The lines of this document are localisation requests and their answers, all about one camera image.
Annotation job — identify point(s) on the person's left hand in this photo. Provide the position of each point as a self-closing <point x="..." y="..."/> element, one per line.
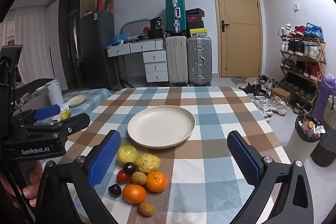
<point x="35" y="172"/>

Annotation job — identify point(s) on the small cream plate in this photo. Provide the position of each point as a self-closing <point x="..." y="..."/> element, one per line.
<point x="77" y="100"/>

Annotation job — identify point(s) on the dark grey fridge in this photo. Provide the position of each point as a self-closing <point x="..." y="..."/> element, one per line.
<point x="97" y="50"/>

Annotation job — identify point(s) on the white cylindrical kettle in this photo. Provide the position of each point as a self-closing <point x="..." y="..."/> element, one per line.
<point x="54" y="95"/>

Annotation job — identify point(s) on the dark purple plum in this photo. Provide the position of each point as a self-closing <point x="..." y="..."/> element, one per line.
<point x="129" y="168"/>
<point x="115" y="190"/>

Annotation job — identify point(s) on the bumpy yellow guava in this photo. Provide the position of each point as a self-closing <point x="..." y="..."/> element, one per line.
<point x="148" y="163"/>

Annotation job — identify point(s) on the blue plastic bag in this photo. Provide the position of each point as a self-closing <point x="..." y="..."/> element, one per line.
<point x="122" y="37"/>

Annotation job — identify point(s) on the large cardboard box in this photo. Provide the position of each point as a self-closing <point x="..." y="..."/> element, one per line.
<point x="88" y="1"/>

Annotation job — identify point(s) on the white curtain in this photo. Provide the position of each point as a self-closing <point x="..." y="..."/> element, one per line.
<point x="29" y="40"/>

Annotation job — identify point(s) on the white trash bin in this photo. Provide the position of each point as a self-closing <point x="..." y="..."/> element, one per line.
<point x="296" y="145"/>

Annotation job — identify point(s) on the yellow black shoe box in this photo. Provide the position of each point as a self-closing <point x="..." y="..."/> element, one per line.
<point x="197" y="32"/>

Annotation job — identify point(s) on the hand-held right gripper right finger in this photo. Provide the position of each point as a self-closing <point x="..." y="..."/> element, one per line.
<point x="242" y="158"/>

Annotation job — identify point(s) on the dark wardrobe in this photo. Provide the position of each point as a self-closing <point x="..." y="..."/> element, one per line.
<point x="69" y="43"/>

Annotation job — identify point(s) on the green lime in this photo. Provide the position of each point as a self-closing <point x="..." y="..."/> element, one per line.
<point x="65" y="115"/>

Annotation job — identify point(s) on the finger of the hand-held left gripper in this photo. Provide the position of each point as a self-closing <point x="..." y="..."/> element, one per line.
<point x="77" y="121"/>
<point x="48" y="111"/>

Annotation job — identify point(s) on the orange mandarin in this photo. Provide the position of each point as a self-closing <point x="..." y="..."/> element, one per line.
<point x="157" y="182"/>
<point x="134" y="194"/>

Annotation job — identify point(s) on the dark grey basket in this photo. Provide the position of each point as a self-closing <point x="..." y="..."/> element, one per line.
<point x="325" y="150"/>

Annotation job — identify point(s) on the light blue checked tablecloth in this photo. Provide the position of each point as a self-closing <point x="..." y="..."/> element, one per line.
<point x="94" y="94"/>

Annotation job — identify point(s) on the small cardboard box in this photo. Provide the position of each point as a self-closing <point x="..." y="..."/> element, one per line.
<point x="281" y="95"/>

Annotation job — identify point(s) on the wooden shoe rack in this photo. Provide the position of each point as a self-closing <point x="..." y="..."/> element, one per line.
<point x="321" y="61"/>

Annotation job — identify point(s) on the dark shoe box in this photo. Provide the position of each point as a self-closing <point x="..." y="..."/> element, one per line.
<point x="195" y="24"/>

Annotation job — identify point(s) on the teal suitcase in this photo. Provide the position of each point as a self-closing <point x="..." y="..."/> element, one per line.
<point x="175" y="15"/>

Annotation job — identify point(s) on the woven basket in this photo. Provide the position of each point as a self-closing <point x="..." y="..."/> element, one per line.
<point x="330" y="109"/>

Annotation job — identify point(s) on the white wall switch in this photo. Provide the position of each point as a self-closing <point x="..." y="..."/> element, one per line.
<point x="296" y="7"/>

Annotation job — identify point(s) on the black bag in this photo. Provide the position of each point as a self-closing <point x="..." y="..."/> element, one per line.
<point x="155" y="23"/>

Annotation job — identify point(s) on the white suitcase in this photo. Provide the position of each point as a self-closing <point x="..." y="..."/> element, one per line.
<point x="176" y="61"/>

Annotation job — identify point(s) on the small white object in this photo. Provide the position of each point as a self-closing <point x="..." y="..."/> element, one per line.
<point x="56" y="121"/>

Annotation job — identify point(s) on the brown paper box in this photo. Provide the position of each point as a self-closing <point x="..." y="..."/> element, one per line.
<point x="109" y="3"/>

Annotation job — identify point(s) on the silver suitcase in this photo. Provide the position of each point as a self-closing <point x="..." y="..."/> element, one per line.
<point x="199" y="61"/>

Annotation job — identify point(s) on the smooth yellow-green guava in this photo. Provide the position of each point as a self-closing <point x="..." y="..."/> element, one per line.
<point x="127" y="154"/>

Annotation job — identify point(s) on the cream round plate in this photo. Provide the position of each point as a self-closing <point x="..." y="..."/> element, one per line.
<point x="161" y="125"/>

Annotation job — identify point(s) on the pile of loose sneakers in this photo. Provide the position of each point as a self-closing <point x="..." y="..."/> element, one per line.
<point x="265" y="100"/>

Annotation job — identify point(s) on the grey door mat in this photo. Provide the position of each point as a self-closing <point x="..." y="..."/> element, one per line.
<point x="237" y="79"/>

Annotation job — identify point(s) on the wooden door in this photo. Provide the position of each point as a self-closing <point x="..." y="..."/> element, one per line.
<point x="239" y="50"/>

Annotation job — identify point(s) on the shoe rack with shoes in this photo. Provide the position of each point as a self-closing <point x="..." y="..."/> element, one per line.
<point x="299" y="47"/>

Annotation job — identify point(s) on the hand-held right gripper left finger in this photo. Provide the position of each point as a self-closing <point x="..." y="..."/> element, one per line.
<point x="105" y="158"/>

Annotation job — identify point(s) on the white desk with drawers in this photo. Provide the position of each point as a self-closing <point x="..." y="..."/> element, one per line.
<point x="155" y="66"/>

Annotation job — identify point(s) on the brown longan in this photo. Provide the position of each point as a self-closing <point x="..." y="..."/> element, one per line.
<point x="147" y="209"/>
<point x="139" y="178"/>

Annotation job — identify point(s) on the purple bag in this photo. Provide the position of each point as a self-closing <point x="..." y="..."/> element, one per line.
<point x="321" y="98"/>

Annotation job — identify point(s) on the red cherry tomato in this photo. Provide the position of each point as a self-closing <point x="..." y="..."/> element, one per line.
<point x="122" y="176"/>

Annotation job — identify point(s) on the curved metal chair frame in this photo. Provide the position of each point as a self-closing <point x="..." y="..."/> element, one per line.
<point x="131" y="23"/>

